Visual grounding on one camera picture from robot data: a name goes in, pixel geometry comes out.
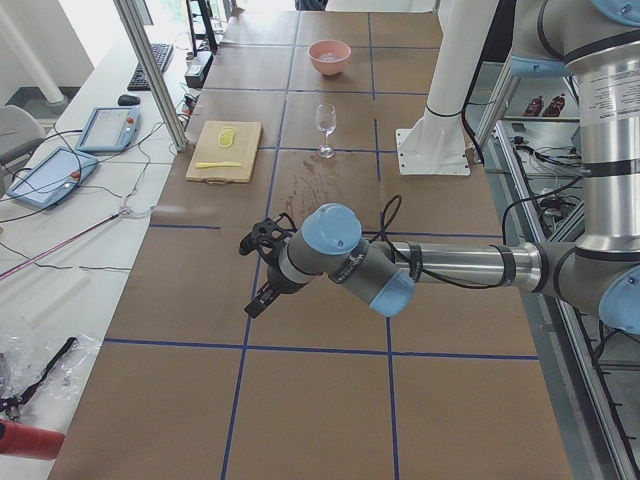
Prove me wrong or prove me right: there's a blue teach pendant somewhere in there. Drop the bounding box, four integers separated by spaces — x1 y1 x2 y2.
7 147 98 209
76 106 141 155

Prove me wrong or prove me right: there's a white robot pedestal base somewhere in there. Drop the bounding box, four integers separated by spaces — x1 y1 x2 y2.
396 0 499 176

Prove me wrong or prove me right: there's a blue teach pendant far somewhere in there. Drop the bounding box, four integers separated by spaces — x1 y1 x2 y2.
76 106 141 155

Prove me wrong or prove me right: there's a clear plastic bag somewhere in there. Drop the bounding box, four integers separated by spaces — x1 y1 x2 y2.
1 330 102 421

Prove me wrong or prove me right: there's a grey office chair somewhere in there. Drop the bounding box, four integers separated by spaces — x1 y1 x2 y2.
0 105 46 174

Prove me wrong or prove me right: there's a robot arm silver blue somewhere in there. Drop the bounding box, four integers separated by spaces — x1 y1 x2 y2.
239 203 639 334
512 1 639 252

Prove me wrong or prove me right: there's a black keyboard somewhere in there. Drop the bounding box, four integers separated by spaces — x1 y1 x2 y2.
126 42 175 92

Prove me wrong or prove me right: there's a yellow plastic knife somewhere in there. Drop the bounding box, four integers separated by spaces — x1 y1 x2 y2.
195 161 243 169

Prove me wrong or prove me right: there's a red cylinder object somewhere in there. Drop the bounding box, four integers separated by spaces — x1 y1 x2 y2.
0 420 65 460

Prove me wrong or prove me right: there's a black power box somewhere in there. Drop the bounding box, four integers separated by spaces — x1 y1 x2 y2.
184 51 213 89

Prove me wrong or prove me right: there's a bamboo cutting board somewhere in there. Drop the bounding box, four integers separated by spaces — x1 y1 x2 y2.
185 121 262 183

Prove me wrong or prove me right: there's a black strap lanyard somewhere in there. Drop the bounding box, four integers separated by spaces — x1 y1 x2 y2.
0 336 78 416

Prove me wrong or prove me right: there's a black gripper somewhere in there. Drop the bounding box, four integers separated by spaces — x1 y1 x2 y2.
244 248 306 317

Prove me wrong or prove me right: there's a clear wine glass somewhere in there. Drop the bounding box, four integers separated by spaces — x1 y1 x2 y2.
315 104 337 158

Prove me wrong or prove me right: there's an aluminium frame post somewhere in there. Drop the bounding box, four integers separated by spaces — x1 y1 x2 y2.
113 0 188 152

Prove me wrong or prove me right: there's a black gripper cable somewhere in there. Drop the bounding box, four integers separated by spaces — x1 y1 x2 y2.
379 194 516 290

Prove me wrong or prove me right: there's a pink bowl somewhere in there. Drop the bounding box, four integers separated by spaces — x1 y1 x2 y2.
308 40 352 76

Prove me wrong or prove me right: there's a clear ice cubes pile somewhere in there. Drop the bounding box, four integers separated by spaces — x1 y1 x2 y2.
317 51 341 63

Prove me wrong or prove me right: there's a black computer mouse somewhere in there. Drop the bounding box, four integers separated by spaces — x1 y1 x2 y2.
117 93 141 106

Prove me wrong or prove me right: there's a blue teach pendant near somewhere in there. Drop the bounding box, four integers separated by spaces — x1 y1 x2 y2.
7 147 98 209

